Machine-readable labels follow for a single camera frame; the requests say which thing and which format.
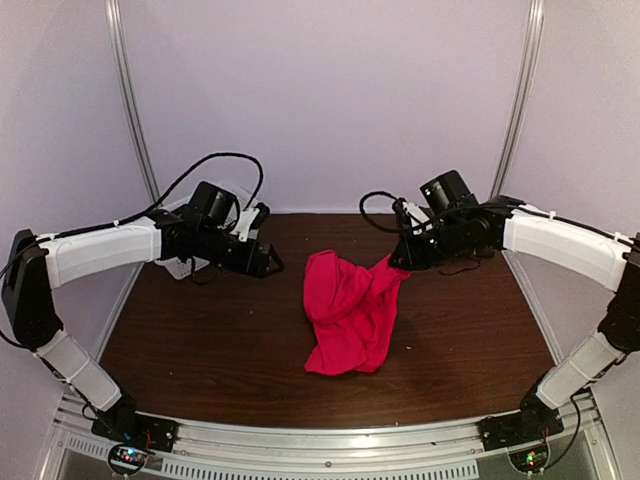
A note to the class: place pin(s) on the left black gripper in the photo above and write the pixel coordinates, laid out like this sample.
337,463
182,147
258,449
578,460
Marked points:
260,261

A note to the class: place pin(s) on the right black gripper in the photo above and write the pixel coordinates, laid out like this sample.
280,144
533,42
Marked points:
411,260

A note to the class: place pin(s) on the red garment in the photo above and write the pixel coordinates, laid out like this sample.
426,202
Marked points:
352,310

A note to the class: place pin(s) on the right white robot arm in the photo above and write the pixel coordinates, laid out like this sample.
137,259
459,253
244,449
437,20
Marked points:
595,271

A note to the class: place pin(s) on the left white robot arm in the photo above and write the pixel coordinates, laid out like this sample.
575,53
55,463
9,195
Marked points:
56,288

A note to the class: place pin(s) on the white plastic laundry basket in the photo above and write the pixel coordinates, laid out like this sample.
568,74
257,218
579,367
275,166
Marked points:
164,219

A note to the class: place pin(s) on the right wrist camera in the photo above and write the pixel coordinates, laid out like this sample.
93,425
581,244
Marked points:
446,195

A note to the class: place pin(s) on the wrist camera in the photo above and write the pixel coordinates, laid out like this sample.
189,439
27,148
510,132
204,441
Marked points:
446,195
212,208

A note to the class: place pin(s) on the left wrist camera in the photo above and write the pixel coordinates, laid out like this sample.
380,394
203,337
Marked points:
212,208

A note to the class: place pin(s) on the right aluminium corner post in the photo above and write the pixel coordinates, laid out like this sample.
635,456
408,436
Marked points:
528,65

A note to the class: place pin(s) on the aluminium corner post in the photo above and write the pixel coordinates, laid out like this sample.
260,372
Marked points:
528,65
118,41

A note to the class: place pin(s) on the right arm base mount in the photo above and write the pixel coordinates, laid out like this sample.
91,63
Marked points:
526,435

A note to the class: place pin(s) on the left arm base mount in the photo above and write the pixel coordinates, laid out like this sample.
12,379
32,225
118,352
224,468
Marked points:
137,436

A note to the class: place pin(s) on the left aluminium corner post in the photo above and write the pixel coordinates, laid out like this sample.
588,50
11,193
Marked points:
118,41

